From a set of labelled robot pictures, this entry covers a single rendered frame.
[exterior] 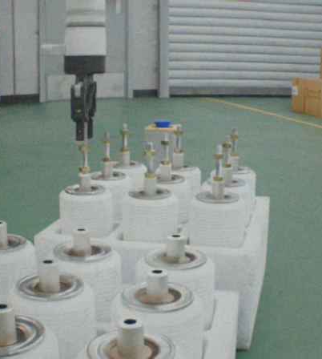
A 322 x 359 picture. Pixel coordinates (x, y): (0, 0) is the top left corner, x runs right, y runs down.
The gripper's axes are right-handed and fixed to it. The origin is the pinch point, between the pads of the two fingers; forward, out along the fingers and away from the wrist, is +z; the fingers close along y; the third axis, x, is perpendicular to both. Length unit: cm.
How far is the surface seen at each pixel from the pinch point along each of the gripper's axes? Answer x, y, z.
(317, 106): -129, 365, 23
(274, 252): -42, 37, 34
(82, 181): 0.0, -1.5, 8.3
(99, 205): -3.3, -3.9, 12.0
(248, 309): -29.2, -13.7, 27.0
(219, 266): -23.8, -12.7, 19.5
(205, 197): -21.4, -5.3, 9.7
